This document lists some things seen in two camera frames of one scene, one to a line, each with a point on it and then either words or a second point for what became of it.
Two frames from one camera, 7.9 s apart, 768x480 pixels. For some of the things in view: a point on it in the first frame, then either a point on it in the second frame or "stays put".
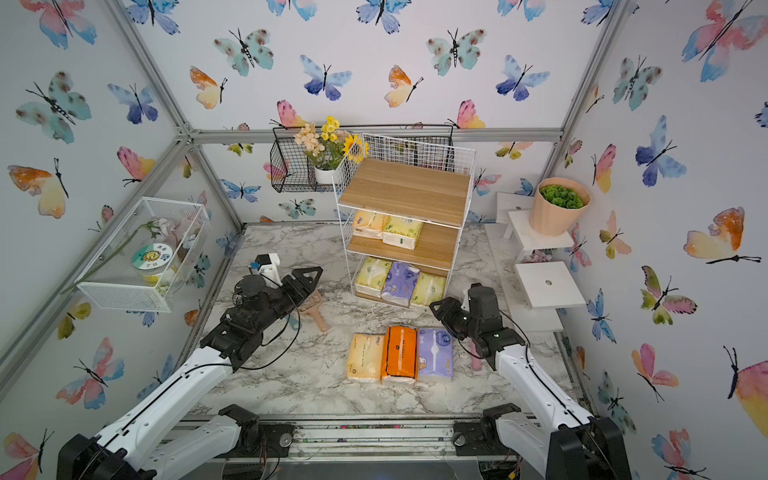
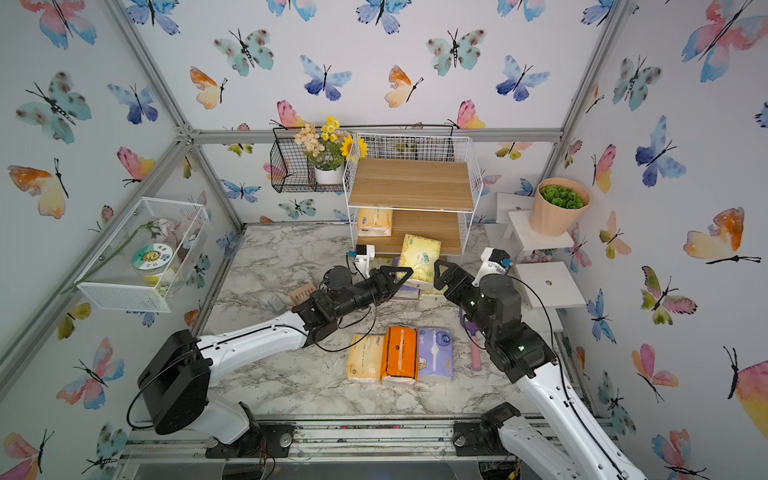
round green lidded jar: (151, 261) stays put
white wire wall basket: (142, 263) stays put
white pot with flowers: (327, 146) stays put
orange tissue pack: (401, 352) stays put
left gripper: (305, 288) → (378, 281)
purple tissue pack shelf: (435, 351) stays put
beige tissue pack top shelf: (365, 357) stays put
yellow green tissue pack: (400, 232) → (419, 254)
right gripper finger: (456, 319) → (461, 287)
